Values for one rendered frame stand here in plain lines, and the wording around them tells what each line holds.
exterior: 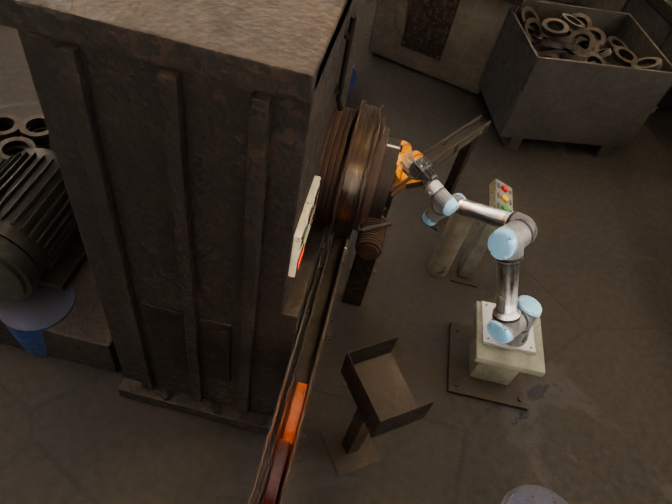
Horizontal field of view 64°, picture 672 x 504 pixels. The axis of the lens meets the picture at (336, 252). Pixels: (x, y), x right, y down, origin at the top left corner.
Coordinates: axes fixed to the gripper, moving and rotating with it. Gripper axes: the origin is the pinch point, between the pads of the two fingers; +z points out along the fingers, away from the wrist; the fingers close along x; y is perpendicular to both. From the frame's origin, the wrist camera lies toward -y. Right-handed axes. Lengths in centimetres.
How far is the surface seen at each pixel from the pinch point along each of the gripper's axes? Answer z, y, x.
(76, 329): 24, -68, 139
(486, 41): 63, -55, -199
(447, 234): -38, -42, -30
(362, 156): -12, 50, 61
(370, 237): -19.3, -27.2, 21.3
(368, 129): -6, 52, 55
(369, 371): -64, -8, 75
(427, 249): -34, -78, -43
